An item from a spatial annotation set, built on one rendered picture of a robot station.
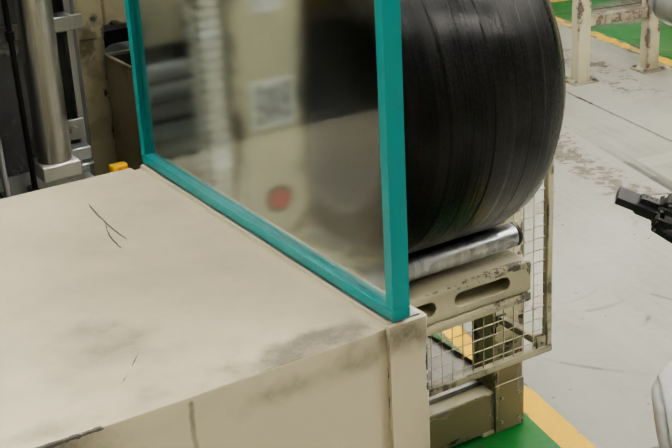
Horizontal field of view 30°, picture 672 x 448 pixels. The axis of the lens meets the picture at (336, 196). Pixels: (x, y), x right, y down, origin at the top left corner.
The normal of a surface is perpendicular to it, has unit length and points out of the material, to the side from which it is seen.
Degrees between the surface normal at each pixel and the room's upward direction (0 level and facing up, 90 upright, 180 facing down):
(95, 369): 0
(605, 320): 0
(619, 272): 0
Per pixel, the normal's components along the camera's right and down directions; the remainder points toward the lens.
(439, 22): 0.19, -0.16
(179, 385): -0.05, -0.93
